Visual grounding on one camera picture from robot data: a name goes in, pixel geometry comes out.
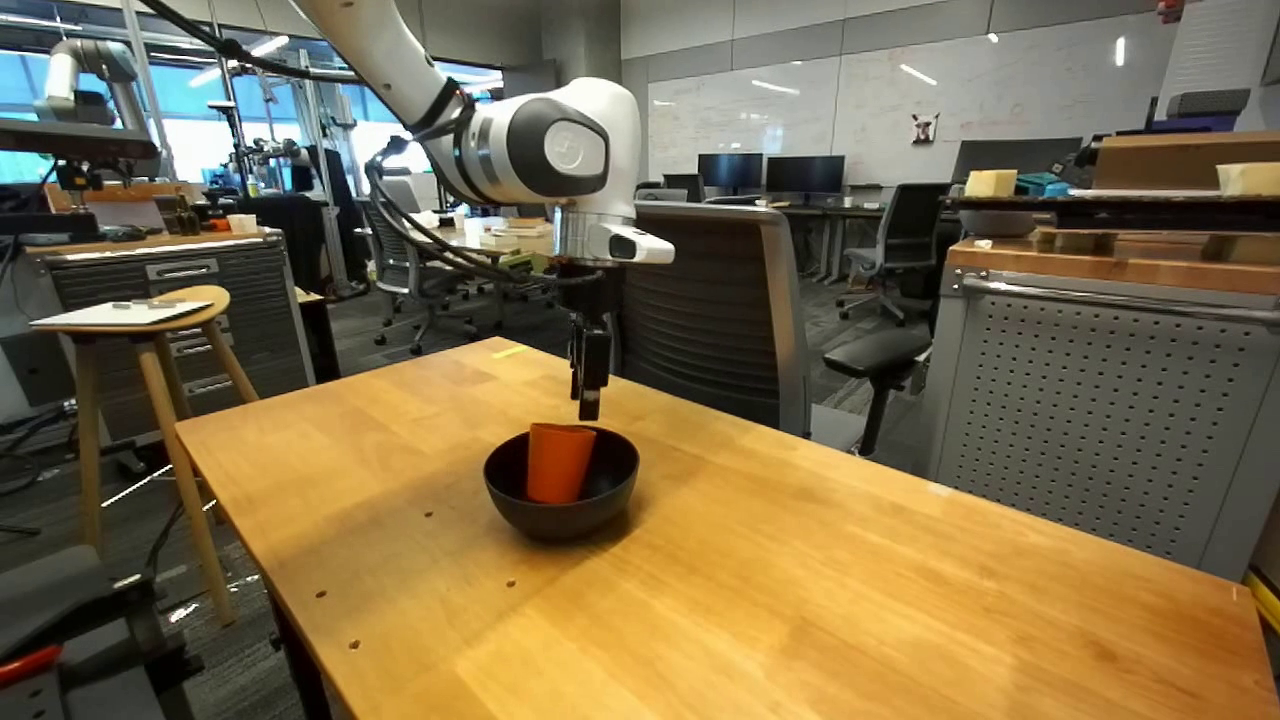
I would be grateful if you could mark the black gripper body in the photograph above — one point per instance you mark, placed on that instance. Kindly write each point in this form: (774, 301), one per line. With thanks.
(590, 301)

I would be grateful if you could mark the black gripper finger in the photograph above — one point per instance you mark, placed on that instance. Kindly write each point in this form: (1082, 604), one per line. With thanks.
(595, 398)
(582, 400)

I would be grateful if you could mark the orange plastic cup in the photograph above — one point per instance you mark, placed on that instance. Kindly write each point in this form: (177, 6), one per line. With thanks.
(556, 460)

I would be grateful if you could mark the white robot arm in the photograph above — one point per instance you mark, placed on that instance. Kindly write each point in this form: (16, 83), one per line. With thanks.
(569, 151)

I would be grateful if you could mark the black bowl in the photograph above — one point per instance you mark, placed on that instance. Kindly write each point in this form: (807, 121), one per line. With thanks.
(600, 498)

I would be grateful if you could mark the grey office chair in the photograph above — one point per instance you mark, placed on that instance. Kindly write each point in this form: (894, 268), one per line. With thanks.
(722, 322)

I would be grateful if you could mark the computer monitor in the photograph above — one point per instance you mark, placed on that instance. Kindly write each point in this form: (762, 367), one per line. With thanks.
(728, 173)
(807, 178)

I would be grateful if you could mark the grey drawer cabinet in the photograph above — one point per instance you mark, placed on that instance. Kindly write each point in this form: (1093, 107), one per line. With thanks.
(145, 280)

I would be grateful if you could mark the black office chair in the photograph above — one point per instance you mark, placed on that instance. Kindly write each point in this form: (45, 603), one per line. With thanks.
(904, 255)

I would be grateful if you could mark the grey perforated cabinet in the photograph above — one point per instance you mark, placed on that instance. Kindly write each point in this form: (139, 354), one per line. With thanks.
(1121, 398)

